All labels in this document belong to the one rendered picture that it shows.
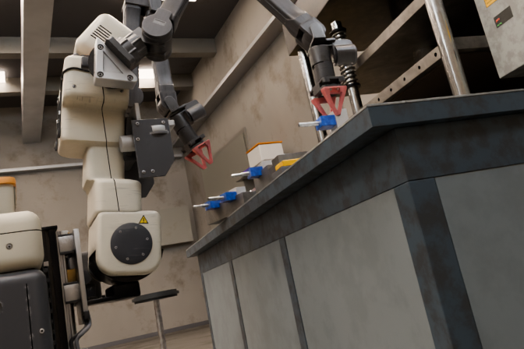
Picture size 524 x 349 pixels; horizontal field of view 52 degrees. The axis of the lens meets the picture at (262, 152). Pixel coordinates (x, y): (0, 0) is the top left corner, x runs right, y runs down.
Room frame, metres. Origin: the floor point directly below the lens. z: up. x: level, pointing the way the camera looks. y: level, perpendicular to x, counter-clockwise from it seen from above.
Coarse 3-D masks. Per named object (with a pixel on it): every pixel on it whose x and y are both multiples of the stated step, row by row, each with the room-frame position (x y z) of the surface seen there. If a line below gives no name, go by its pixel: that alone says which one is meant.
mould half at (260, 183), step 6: (276, 156) 1.45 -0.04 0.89; (282, 156) 1.44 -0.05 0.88; (288, 156) 1.45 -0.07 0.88; (294, 156) 1.45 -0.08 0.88; (300, 156) 1.46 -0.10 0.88; (276, 162) 1.46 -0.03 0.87; (264, 168) 1.56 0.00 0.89; (270, 168) 1.52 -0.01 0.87; (264, 174) 1.57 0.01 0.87; (270, 174) 1.53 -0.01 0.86; (258, 180) 1.64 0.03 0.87; (264, 180) 1.58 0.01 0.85; (270, 180) 1.54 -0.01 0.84; (258, 186) 1.65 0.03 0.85; (264, 186) 1.59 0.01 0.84
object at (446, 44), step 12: (432, 0) 1.80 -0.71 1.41; (432, 12) 1.80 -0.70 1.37; (444, 12) 1.80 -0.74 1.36; (432, 24) 1.82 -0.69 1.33; (444, 24) 1.79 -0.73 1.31; (444, 36) 1.80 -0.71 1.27; (444, 48) 1.80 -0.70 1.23; (456, 48) 1.80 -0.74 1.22; (300, 60) 2.90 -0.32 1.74; (444, 60) 1.81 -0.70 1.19; (456, 60) 1.79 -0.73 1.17; (312, 72) 2.90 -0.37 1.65; (456, 72) 1.79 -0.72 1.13; (312, 84) 2.89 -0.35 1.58; (456, 84) 1.80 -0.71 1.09; (468, 84) 1.81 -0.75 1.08; (312, 108) 2.90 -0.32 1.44; (324, 132) 2.90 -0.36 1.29
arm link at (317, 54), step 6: (312, 48) 1.37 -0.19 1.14; (318, 48) 1.36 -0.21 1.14; (324, 48) 1.36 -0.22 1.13; (330, 48) 1.40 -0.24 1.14; (312, 54) 1.37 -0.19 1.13; (318, 54) 1.36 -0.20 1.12; (324, 54) 1.36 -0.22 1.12; (330, 54) 1.38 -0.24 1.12; (336, 54) 1.38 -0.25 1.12; (312, 60) 1.37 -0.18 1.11; (318, 60) 1.36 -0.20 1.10; (324, 60) 1.36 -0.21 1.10; (330, 60) 1.37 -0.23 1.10; (312, 66) 1.39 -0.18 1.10
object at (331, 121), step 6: (330, 114) 1.39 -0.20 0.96; (342, 114) 1.37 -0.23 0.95; (318, 120) 1.37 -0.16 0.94; (324, 120) 1.35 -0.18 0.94; (330, 120) 1.36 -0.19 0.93; (336, 120) 1.36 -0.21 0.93; (342, 120) 1.37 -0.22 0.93; (300, 126) 1.35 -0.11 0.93; (306, 126) 1.36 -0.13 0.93; (318, 126) 1.38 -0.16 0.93; (324, 126) 1.36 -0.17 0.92; (330, 126) 1.37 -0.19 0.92; (336, 126) 1.37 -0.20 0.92
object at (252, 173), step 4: (268, 160) 1.61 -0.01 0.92; (260, 164) 1.61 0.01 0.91; (264, 164) 1.60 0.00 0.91; (252, 168) 1.59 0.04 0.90; (256, 168) 1.59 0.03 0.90; (260, 168) 1.60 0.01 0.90; (244, 172) 1.60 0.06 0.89; (248, 172) 1.60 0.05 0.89; (252, 172) 1.59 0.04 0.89; (256, 172) 1.59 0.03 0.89; (260, 172) 1.60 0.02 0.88; (232, 176) 1.59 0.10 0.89; (236, 176) 1.59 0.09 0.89; (248, 176) 1.62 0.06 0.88; (252, 176) 1.59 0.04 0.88; (256, 176) 1.60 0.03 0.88
